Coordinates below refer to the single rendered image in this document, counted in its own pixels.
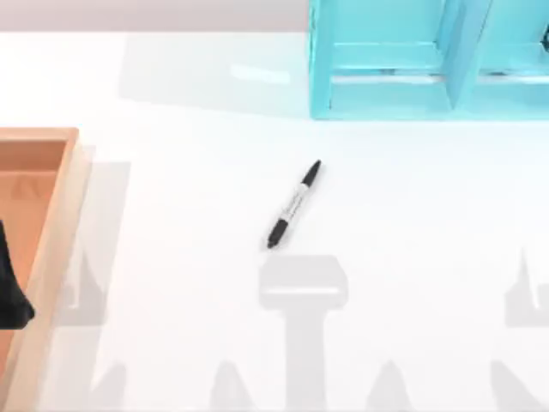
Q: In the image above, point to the black and white marker pen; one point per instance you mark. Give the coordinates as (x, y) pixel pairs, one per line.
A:
(294, 204)

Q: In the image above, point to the light blue rack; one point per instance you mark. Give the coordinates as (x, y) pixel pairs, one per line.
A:
(386, 92)

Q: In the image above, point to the shallow salmon-coloured box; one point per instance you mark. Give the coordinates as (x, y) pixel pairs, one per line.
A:
(40, 214)

